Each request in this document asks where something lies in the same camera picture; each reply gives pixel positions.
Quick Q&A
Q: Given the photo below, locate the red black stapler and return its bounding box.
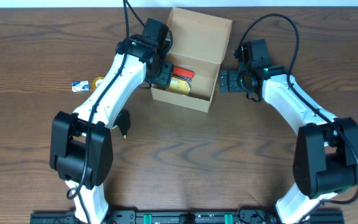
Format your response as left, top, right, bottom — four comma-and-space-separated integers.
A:
173, 66, 195, 82

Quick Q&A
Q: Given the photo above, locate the yellow spiral notepad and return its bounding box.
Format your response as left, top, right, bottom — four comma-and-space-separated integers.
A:
165, 77, 191, 96

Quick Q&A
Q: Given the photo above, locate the brown cardboard box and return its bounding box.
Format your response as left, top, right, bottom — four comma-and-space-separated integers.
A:
151, 7, 232, 113

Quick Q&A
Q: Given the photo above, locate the black pencil sharpener with pencil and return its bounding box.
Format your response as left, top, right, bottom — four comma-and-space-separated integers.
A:
115, 110, 131, 139

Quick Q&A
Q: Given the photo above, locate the yellow tape roll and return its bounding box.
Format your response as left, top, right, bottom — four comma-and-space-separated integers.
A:
92, 77, 104, 90

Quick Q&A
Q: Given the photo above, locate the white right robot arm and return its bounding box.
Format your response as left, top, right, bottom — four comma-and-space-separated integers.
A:
220, 67, 358, 223

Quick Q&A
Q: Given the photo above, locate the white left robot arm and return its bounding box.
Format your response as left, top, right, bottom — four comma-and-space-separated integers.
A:
50, 54, 173, 223

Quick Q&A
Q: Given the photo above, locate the white blue staples box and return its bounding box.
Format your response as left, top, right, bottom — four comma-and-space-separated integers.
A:
71, 80, 90, 92

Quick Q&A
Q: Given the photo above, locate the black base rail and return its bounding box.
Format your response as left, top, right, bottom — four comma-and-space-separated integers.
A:
29, 209, 345, 224

